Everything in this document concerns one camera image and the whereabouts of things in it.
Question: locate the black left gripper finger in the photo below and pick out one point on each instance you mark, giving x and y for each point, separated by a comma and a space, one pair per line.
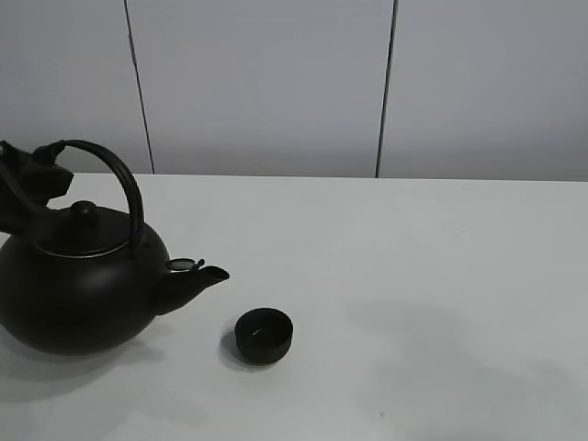
40, 182
19, 213

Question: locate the black cast iron teapot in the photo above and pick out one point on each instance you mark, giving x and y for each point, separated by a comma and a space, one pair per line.
98, 277

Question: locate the small black teacup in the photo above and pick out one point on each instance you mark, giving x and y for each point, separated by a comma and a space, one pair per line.
263, 336

